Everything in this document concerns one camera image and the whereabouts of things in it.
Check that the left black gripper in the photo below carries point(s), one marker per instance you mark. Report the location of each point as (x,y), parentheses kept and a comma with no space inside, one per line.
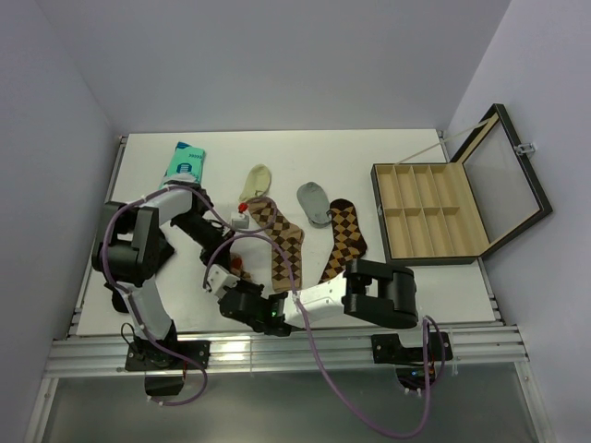
(217,252)

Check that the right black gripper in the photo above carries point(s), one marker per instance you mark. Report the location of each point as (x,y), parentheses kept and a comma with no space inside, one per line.
(242,284)

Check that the orange green argyle sock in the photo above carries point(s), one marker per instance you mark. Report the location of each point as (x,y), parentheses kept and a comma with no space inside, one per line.
(237,267)

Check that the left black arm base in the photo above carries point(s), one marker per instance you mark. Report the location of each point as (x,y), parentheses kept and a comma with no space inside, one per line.
(165,366)

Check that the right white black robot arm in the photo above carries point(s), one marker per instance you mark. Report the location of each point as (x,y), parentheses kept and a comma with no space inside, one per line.
(377,293)

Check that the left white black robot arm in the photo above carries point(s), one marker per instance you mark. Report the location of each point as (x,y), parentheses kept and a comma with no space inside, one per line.
(130,250)

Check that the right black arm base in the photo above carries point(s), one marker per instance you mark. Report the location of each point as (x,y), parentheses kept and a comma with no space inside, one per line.
(387,349)

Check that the cream ankle sock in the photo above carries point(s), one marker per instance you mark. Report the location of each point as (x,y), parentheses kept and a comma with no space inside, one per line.
(257,185)

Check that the brown tan argyle sock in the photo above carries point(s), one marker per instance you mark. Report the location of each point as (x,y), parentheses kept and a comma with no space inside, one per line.
(288,236)

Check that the teal patterned sock pair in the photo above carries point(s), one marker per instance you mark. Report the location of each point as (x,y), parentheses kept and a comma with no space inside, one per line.
(186,164)

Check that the grey ankle sock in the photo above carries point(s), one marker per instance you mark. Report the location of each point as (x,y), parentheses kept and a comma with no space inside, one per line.
(314,202)

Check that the dark brown argyle sock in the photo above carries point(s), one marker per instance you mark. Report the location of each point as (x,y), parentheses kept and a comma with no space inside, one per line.
(348,241)

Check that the black compartment storage box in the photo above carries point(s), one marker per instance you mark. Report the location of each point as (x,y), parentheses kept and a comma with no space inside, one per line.
(456,212)

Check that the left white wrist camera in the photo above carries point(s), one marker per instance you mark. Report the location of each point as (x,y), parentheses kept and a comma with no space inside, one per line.
(239,219)

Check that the metal wall latch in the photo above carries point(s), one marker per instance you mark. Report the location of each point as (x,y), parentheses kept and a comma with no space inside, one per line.
(525,149)

